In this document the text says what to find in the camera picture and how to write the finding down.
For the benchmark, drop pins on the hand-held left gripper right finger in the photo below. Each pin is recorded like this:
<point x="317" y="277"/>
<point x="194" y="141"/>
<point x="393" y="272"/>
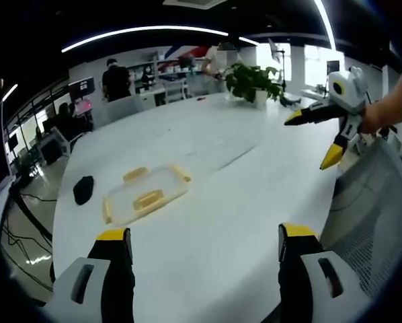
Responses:
<point x="308" y="286"/>

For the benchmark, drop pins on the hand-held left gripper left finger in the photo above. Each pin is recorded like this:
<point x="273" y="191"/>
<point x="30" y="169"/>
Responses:
<point x="97" y="289"/>

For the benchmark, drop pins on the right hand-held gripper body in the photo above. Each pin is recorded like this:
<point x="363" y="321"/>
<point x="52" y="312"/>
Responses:
<point x="350" y="94"/>

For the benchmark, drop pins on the clear container lid yellow clips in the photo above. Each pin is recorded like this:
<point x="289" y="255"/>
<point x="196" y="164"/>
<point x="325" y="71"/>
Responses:
<point x="147" y="195"/>

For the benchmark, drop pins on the person's right hand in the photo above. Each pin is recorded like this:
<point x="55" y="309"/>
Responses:
<point x="375" y="117"/>

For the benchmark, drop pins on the dark object on table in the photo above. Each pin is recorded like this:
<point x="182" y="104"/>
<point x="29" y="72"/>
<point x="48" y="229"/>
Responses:
<point x="291" y="101"/>

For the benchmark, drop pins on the black light stand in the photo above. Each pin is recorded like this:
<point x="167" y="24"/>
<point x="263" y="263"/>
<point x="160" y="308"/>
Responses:
<point x="281" y="64"/>

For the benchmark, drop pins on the green potted plant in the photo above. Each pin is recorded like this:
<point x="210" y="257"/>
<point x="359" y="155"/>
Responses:
<point x="251" y="80"/>

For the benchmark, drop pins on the grey mesh office chair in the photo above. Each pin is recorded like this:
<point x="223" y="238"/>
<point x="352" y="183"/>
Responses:
<point x="372" y="208"/>

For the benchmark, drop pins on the small black pouch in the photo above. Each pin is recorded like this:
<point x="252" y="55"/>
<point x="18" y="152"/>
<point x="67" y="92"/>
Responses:
<point x="83" y="190"/>

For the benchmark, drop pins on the small red black item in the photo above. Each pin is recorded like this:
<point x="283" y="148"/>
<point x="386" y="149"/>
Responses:
<point x="200" y="98"/>

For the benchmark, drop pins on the white slatted chair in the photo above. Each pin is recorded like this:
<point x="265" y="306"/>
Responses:
<point x="177" y="89"/>

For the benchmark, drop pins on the white office chair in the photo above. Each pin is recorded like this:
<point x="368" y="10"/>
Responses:
<point x="118" y="111"/>

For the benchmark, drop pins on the white frame chair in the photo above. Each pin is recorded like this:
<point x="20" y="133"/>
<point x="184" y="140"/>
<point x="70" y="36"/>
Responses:
<point x="58" y="143"/>

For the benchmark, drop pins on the white wall shelves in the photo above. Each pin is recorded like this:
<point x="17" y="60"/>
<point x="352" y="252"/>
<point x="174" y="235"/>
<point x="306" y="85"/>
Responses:
<point x="167" y="65"/>

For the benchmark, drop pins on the dark wall monitor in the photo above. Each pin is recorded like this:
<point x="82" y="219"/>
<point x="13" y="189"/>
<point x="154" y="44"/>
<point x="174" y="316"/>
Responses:
<point x="81" y="88"/>

